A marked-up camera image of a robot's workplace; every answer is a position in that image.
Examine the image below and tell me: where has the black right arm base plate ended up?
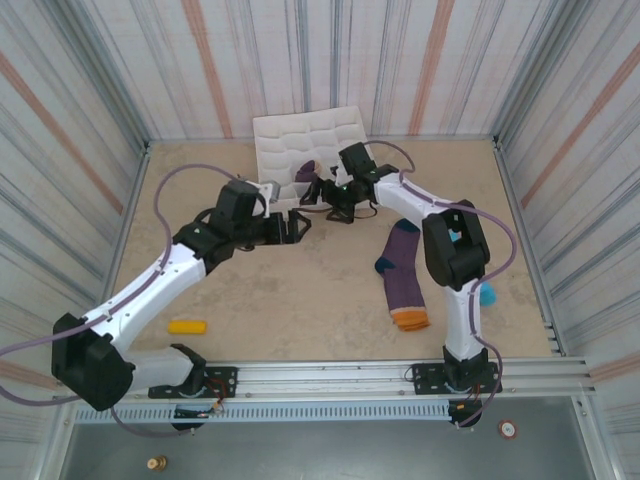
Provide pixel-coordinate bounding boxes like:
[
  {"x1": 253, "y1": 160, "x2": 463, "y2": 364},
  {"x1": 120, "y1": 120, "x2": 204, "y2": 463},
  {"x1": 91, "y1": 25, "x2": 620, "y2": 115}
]
[{"x1": 409, "y1": 362, "x2": 503, "y2": 399}]

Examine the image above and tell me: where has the aluminium side rail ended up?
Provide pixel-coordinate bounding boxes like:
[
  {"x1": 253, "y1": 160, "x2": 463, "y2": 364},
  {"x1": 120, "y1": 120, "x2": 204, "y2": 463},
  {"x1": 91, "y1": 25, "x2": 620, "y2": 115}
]
[
  {"x1": 492, "y1": 137, "x2": 569, "y2": 357},
  {"x1": 89, "y1": 142, "x2": 151, "y2": 361}
]

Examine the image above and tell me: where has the grey perforated cable duct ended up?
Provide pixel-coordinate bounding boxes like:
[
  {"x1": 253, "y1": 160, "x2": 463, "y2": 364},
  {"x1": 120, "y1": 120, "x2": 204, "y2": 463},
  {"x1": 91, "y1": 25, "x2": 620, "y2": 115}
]
[{"x1": 72, "y1": 402, "x2": 454, "y2": 424}]

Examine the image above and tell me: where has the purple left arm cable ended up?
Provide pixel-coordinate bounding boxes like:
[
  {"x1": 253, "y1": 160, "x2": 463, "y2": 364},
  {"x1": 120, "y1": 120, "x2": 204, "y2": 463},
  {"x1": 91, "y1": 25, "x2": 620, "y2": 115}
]
[{"x1": 0, "y1": 164, "x2": 249, "y2": 439}]

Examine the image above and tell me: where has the purple sock orange cuff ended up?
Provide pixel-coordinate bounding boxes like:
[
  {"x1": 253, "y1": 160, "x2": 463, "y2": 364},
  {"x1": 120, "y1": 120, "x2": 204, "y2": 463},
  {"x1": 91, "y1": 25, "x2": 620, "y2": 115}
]
[
  {"x1": 374, "y1": 218, "x2": 431, "y2": 334},
  {"x1": 293, "y1": 159, "x2": 325, "y2": 184}
]

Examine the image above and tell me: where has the white fabric organizer box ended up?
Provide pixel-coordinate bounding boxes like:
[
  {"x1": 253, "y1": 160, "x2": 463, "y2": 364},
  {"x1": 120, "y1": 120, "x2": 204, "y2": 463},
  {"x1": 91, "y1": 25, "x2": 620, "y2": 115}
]
[{"x1": 252, "y1": 105, "x2": 372, "y2": 210}]

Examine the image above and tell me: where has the light blue cylinder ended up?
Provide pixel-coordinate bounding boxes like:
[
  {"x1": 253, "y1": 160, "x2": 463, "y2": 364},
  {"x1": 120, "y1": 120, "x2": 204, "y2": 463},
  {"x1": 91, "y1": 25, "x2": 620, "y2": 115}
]
[{"x1": 446, "y1": 227, "x2": 499, "y2": 307}]

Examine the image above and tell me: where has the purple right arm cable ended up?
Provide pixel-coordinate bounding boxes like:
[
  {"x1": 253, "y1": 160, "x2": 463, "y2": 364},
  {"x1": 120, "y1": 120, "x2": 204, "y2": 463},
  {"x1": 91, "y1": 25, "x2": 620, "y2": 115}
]
[{"x1": 364, "y1": 140, "x2": 517, "y2": 431}]

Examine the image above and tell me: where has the aluminium mounting rail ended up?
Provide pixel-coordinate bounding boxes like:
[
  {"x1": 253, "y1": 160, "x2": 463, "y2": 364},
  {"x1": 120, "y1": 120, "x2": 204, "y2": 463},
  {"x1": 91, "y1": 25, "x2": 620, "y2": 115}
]
[{"x1": 52, "y1": 354, "x2": 599, "y2": 404}]

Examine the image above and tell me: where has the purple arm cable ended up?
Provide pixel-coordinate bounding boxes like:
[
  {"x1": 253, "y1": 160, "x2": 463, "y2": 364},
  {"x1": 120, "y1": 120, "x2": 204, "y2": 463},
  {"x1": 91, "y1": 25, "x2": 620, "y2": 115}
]
[
  {"x1": 364, "y1": 140, "x2": 517, "y2": 431},
  {"x1": 0, "y1": 164, "x2": 249, "y2": 439}
]

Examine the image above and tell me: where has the yellow block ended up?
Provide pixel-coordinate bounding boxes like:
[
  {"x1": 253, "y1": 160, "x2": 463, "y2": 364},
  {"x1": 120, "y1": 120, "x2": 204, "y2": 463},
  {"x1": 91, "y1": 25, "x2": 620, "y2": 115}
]
[{"x1": 167, "y1": 319, "x2": 208, "y2": 336}]

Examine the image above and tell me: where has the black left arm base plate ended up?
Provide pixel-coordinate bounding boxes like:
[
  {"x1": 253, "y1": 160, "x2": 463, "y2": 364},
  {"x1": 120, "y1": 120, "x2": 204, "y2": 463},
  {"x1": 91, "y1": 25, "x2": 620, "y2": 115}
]
[{"x1": 147, "y1": 366, "x2": 239, "y2": 401}]

